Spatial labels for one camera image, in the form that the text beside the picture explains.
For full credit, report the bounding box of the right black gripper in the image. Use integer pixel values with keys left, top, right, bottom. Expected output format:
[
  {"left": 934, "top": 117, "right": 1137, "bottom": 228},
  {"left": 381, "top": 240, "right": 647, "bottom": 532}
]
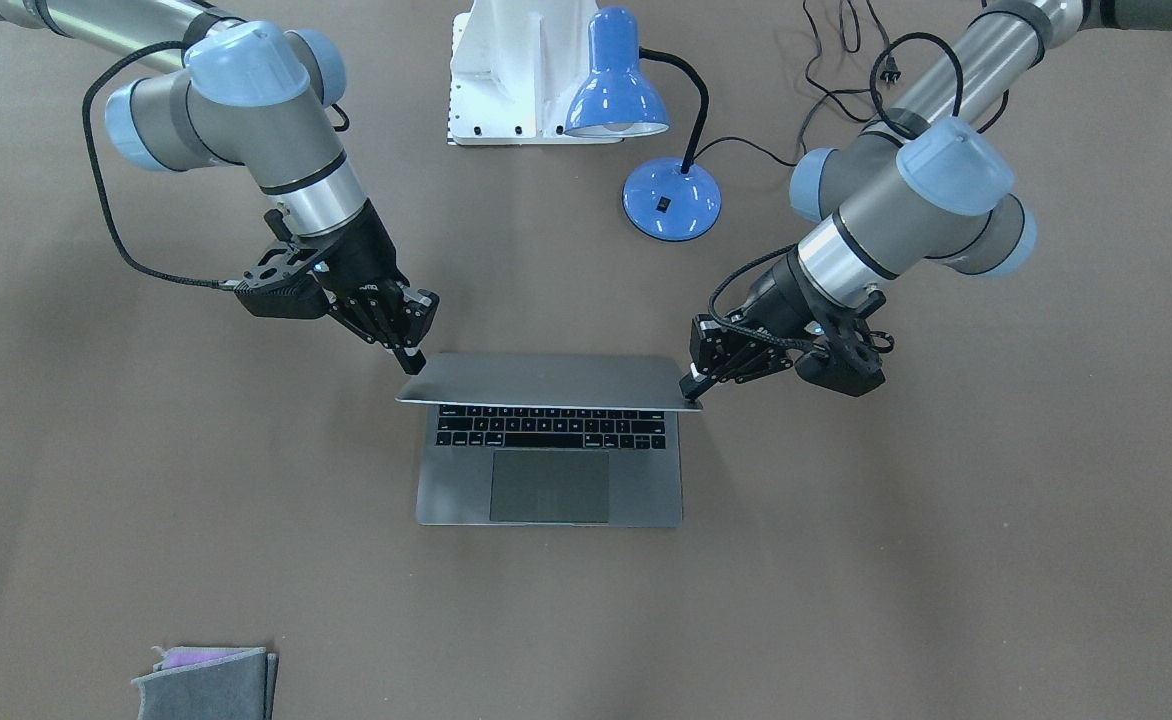
[{"left": 292, "top": 201, "right": 440, "bottom": 375}]

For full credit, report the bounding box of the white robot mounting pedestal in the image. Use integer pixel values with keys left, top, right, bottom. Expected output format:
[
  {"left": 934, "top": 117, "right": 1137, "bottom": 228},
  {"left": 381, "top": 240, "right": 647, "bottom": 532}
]
[{"left": 448, "top": 1, "right": 599, "bottom": 147}]

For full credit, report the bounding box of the folded grey purple cloth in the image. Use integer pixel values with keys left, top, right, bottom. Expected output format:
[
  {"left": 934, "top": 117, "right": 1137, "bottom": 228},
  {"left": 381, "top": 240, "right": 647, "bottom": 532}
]
[{"left": 132, "top": 646, "right": 278, "bottom": 719}]

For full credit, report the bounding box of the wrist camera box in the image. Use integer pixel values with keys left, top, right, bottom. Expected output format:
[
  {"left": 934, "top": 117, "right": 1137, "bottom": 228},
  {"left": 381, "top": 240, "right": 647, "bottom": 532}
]
[
  {"left": 217, "top": 242, "right": 331, "bottom": 320},
  {"left": 795, "top": 284, "right": 894, "bottom": 398}
]

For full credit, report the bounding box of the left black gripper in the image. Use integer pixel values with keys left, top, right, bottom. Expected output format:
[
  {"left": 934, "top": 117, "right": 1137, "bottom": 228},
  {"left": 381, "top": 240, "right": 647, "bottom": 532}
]
[{"left": 679, "top": 249, "right": 827, "bottom": 407}]

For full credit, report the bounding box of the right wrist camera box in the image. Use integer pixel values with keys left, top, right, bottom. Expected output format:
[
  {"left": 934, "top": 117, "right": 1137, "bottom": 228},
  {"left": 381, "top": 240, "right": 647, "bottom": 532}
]
[{"left": 217, "top": 242, "right": 331, "bottom": 320}]

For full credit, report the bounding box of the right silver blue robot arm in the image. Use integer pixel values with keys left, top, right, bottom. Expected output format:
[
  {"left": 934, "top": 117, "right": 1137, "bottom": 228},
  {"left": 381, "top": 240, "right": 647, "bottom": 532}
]
[{"left": 0, "top": 1, "right": 440, "bottom": 375}]

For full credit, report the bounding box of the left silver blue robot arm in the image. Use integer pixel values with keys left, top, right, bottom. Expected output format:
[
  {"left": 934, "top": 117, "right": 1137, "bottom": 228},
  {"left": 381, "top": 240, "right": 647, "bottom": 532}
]
[{"left": 679, "top": 1, "right": 1172, "bottom": 401}]

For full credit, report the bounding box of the blue desk lamp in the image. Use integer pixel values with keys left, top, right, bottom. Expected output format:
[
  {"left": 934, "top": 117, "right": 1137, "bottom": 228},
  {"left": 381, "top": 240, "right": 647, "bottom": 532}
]
[{"left": 564, "top": 6, "right": 722, "bottom": 242}]

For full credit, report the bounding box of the black lamp power cable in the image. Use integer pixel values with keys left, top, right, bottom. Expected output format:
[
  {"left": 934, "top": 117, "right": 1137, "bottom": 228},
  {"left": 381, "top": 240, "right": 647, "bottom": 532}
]
[{"left": 691, "top": 0, "right": 902, "bottom": 169}]

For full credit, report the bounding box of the grey laptop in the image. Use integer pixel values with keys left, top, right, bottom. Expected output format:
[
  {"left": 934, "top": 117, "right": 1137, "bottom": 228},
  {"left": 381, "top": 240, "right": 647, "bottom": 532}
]
[{"left": 397, "top": 354, "right": 700, "bottom": 528}]

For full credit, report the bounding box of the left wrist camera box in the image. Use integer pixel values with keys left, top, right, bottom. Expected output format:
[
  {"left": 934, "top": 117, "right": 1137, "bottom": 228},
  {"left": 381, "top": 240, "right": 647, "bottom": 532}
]
[{"left": 795, "top": 284, "right": 894, "bottom": 398}]

